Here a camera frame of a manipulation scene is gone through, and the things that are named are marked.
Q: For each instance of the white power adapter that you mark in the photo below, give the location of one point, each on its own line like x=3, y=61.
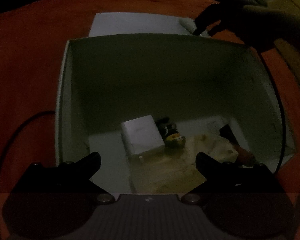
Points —
x=141, y=136

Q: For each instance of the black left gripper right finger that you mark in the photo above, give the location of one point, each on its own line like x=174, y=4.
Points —
x=244, y=202

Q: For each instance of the open white cardboard box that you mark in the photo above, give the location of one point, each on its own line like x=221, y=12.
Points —
x=198, y=83

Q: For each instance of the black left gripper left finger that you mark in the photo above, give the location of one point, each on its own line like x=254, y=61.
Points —
x=50, y=202

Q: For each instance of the wooden cabinet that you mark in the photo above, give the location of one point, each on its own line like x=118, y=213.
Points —
x=291, y=47

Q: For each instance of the white box lid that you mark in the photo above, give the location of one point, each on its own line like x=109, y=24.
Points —
x=117, y=23

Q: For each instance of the key bunch with fob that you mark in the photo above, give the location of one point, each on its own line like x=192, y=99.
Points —
x=170, y=134

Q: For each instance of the white remote control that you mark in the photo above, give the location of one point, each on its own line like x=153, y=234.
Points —
x=190, y=26

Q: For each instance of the red blanket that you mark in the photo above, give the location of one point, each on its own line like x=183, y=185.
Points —
x=32, y=41

